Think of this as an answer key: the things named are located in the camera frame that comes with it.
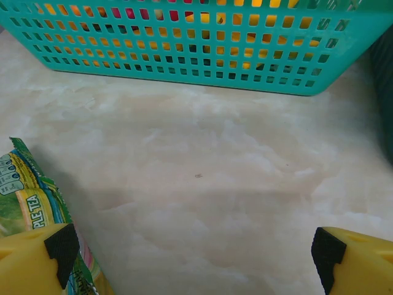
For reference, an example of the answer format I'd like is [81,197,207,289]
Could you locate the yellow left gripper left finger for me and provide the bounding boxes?
[0,223,80,295]

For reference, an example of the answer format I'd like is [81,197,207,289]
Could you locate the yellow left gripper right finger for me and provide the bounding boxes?
[311,226,393,295]

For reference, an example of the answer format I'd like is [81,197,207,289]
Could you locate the green candy bag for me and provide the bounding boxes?
[0,136,114,295]

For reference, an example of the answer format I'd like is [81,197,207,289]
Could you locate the dark teal plastic container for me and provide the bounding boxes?
[370,27,393,163]

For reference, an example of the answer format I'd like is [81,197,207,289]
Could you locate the teal plastic mesh basket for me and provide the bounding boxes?
[0,0,393,97]

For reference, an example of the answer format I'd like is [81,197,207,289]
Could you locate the orange carrot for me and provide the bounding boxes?
[36,2,99,67]

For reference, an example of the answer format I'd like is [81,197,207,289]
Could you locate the yellow banana bunch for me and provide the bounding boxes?
[144,0,326,70]

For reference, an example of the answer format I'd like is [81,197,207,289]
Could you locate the pink dragon fruit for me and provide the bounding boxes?
[112,6,185,34]

